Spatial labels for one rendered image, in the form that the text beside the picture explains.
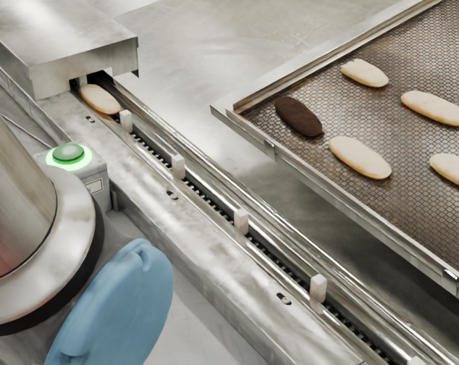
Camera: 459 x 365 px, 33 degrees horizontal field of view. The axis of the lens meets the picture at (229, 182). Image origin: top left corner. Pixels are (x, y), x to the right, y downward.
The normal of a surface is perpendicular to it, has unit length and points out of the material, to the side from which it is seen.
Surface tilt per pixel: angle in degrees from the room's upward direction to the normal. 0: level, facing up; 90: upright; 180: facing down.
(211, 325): 0
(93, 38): 0
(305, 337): 0
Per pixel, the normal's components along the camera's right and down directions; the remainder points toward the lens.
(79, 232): 0.51, -0.43
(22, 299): 0.07, 0.06
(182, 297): 0.00, -0.81
